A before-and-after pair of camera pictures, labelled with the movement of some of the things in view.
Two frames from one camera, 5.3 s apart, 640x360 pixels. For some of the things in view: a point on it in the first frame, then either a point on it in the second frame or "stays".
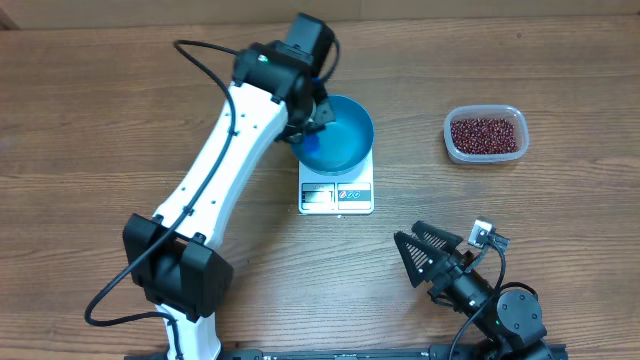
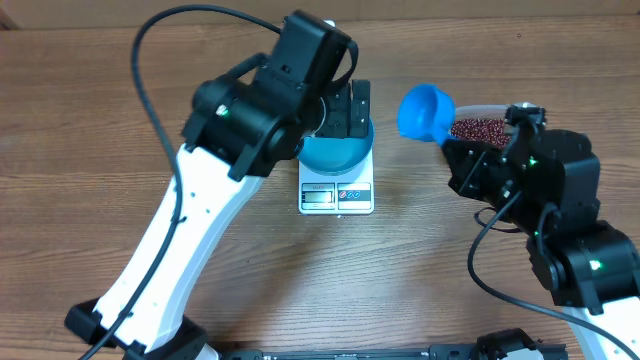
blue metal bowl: (343, 144) stays
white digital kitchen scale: (345, 194) stays
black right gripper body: (468, 290) → (485, 185)
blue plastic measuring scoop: (311, 145) → (426, 113)
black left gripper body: (322, 114) → (336, 117)
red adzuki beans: (484, 136) stays
